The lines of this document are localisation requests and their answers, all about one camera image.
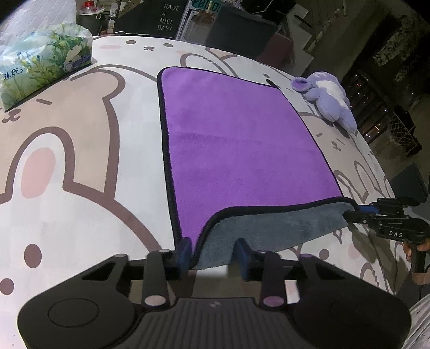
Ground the purple and grey towel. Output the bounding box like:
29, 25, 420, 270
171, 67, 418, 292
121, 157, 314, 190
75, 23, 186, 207
157, 67, 356, 270

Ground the person's right hand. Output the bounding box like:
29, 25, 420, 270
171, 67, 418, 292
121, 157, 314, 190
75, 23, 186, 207
403, 238, 429, 286

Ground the purple plush toy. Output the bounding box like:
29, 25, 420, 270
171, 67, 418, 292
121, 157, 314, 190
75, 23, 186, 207
291, 71, 357, 133

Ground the cartoon bunny table cloth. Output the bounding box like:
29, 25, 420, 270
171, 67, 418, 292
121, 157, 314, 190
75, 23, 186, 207
1, 36, 400, 348

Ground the maroon cushioned panel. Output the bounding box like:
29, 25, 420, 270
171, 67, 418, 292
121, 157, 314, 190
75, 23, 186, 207
257, 33, 295, 73

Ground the dark blue chair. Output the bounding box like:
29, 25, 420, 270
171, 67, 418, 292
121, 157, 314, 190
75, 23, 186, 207
205, 4, 278, 57

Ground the green paton sign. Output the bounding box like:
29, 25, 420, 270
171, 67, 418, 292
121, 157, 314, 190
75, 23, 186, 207
176, 0, 222, 44

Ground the black have a nice day cloth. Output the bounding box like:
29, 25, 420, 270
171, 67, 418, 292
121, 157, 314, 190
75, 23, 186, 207
114, 0, 187, 39

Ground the green floral tissue pack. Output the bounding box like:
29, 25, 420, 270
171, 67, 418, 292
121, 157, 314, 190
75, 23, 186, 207
1, 23, 92, 111

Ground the dark grey trash bin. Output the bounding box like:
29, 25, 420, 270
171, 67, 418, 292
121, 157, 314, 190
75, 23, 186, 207
77, 7, 104, 36

